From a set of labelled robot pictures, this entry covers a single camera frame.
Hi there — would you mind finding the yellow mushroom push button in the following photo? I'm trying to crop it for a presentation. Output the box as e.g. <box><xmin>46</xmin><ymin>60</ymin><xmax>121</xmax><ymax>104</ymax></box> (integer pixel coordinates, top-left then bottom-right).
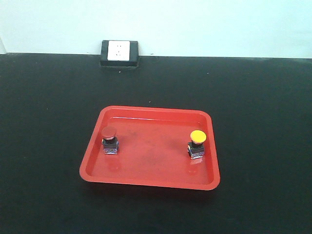
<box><xmin>188</xmin><ymin>130</ymin><xmax>207</xmax><ymax>160</ymax></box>

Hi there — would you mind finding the red mushroom push button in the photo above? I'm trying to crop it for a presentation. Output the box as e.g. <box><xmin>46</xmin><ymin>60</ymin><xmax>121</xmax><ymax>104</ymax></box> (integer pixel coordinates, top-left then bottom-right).
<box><xmin>101</xmin><ymin>126</ymin><xmax>119</xmax><ymax>155</ymax></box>

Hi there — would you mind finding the red plastic tray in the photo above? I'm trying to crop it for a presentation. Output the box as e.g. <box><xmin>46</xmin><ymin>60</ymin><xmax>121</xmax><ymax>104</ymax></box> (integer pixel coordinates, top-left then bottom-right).
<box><xmin>79</xmin><ymin>106</ymin><xmax>220</xmax><ymax>191</ymax></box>

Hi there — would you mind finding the white socket on black base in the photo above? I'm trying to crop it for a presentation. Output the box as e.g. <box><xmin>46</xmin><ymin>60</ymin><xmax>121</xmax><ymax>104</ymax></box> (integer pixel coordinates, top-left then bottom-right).
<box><xmin>100</xmin><ymin>40</ymin><xmax>139</xmax><ymax>67</ymax></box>

